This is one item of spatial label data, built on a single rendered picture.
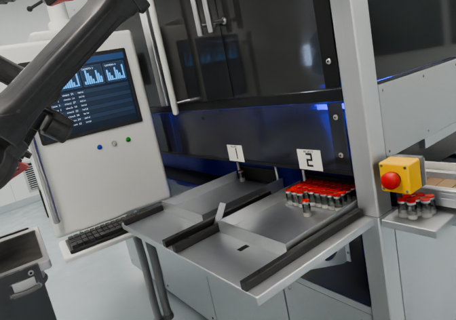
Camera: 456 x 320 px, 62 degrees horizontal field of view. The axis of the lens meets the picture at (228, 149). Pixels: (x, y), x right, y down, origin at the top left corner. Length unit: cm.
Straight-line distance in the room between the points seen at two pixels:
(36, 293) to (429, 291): 106
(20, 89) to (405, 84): 88
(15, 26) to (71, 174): 483
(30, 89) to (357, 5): 69
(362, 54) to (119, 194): 112
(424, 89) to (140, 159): 110
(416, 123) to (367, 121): 23
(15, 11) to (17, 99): 572
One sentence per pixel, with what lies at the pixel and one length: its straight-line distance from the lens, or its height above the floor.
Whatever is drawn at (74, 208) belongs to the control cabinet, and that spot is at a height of 90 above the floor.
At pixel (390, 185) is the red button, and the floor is 99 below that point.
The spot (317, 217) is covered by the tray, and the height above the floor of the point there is 88.
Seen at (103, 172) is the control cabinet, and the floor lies 101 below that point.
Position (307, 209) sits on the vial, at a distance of 105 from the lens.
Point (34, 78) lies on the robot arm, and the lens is 64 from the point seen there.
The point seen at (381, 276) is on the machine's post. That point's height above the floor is 72.
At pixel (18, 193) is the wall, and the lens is 620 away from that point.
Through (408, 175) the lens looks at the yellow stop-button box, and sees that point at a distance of 92.
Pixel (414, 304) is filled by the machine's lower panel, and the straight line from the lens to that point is 127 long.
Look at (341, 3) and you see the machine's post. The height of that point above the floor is 140.
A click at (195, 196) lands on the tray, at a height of 88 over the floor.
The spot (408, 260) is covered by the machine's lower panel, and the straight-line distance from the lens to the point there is 119.
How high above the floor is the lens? 131
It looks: 12 degrees down
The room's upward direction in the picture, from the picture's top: 12 degrees counter-clockwise
